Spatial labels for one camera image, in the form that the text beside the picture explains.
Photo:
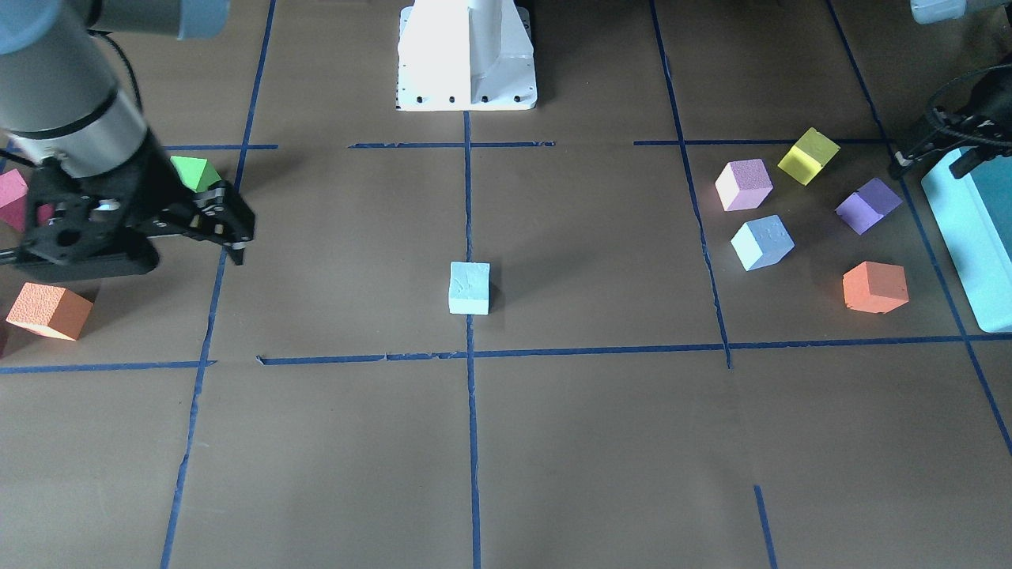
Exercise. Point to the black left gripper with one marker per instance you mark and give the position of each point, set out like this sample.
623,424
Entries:
979,101

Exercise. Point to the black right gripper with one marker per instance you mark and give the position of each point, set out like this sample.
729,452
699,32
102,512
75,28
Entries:
152,184

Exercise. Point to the light blue block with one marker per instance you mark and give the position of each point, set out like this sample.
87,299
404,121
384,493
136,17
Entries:
762,242
469,288

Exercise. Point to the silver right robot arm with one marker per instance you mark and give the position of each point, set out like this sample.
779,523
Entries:
61,98

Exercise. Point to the green foam block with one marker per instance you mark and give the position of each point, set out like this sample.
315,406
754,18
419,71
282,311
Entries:
197,174

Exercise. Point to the teal plastic bin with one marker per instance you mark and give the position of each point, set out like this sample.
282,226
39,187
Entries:
973,214

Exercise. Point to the yellow foam block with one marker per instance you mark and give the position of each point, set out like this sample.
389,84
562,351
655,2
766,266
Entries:
808,156

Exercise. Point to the orange block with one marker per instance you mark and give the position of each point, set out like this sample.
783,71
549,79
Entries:
50,311
875,287

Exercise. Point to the crimson block near purple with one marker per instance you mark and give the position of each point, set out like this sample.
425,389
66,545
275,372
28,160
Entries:
16,203

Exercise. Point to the pink foam block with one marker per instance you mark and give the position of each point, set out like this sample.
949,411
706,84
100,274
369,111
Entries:
743,184

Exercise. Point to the brown paper table cover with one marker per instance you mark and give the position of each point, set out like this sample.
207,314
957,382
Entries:
635,398

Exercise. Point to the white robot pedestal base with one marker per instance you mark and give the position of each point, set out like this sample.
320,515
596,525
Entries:
465,56

